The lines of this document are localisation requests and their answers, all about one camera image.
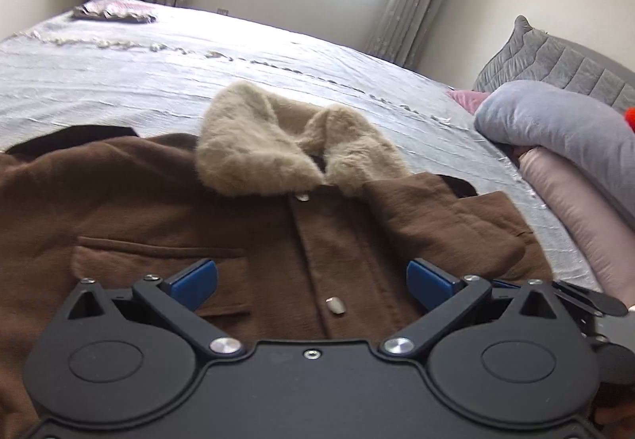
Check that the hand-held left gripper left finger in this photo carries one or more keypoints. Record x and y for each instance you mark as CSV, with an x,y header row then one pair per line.
x,y
196,283

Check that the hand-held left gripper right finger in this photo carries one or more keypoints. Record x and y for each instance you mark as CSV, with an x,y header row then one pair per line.
x,y
429,285

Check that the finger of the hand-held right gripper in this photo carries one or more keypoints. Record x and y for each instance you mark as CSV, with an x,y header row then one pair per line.
x,y
595,302

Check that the brown coat with fur collar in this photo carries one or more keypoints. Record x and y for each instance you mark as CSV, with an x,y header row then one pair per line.
x,y
149,201

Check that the blue-grey pillow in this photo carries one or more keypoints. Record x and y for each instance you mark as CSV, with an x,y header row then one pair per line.
x,y
555,121

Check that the red plush toy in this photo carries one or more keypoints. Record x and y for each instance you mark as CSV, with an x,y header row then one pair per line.
x,y
630,118

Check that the small pink pillow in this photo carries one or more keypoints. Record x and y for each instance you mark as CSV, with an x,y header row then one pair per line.
x,y
469,99

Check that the grey quilted headboard cushion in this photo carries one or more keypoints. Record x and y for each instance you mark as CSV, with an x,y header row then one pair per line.
x,y
555,62

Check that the folded pinkish grey cloth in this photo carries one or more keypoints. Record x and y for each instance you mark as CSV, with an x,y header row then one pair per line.
x,y
111,11

